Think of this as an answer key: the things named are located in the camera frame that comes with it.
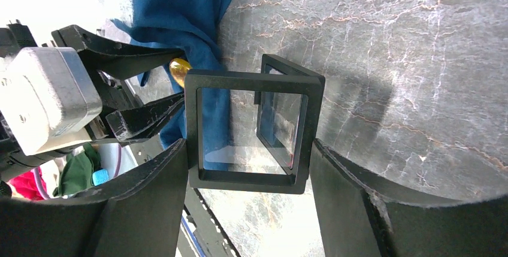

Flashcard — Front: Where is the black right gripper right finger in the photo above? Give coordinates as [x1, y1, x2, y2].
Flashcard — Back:
[310, 139, 507, 256]

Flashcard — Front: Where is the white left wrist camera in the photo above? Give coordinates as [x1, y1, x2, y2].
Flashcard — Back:
[1, 47, 102, 156]

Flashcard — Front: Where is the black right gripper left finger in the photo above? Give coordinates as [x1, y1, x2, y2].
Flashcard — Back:
[1, 139, 188, 256]

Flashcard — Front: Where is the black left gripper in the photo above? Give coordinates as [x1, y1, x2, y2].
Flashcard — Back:
[1, 23, 185, 182]

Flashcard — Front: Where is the blue Mickey Mouse t-shirt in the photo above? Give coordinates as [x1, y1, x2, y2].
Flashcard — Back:
[112, 0, 231, 171]

